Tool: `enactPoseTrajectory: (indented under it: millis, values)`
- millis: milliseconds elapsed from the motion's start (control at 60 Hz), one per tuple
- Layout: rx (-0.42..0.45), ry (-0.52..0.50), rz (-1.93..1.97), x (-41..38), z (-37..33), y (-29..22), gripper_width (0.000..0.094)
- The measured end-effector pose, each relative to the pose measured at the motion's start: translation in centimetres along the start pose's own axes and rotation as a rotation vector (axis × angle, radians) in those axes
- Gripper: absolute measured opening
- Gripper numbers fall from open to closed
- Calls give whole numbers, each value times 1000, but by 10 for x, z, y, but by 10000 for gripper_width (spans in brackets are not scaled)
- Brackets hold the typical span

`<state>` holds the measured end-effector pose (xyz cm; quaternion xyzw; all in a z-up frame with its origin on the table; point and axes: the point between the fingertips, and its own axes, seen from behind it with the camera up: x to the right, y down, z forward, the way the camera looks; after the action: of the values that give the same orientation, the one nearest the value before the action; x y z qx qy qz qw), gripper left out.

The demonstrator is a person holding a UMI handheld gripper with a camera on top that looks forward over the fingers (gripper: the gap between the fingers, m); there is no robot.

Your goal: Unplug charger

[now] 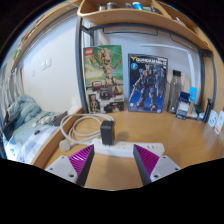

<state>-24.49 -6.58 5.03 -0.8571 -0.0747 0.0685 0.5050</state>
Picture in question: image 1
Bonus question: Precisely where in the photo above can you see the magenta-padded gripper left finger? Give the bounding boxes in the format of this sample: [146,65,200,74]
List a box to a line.
[44,143,96,188]

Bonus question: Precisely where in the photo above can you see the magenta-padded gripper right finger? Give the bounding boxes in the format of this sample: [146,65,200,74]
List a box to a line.
[132,143,182,186]

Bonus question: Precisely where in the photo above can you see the black charger block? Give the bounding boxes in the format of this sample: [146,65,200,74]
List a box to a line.
[100,120,115,146]

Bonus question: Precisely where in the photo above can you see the white power strip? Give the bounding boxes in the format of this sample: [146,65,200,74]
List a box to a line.
[91,138,167,159]

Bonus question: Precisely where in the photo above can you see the bed with blue bedding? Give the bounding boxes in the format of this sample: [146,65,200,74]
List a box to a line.
[0,94,68,164]

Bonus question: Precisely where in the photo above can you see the small open blue carton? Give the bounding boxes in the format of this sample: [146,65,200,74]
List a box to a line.
[175,91,191,120]

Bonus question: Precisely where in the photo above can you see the white mug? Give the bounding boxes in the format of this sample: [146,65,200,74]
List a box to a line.
[208,109,219,128]

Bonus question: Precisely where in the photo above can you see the black cylindrical flask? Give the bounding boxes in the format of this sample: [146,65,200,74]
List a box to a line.
[203,98,213,124]

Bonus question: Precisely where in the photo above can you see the clear bottle with black cap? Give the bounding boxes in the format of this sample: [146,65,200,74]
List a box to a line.
[167,69,184,115]

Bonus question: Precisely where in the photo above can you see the light blue packet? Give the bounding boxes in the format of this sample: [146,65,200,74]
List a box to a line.
[188,86,198,104]

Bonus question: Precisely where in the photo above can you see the blue robot model kit box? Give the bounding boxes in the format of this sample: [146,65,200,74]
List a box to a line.
[127,53,169,114]

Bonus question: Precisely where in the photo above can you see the green tree figure toy box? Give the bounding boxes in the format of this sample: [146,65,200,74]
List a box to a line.
[82,44,126,114]

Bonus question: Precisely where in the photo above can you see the white desk lamp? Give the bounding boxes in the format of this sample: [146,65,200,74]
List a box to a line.
[139,43,198,91]

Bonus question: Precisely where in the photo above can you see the wooden shelf unit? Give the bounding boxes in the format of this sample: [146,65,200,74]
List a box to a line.
[77,0,214,53]

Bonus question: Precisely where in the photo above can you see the white power strip cable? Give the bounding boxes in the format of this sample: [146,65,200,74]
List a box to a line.
[59,113,116,152]

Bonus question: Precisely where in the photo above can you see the grey metal desk frame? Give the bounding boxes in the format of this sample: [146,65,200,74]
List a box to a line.
[74,16,218,114]

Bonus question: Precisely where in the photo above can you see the white wall switches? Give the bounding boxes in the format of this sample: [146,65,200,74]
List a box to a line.
[40,58,53,71]

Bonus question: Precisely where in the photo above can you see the wooden loft rail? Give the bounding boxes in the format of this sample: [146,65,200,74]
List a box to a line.
[9,0,81,71]

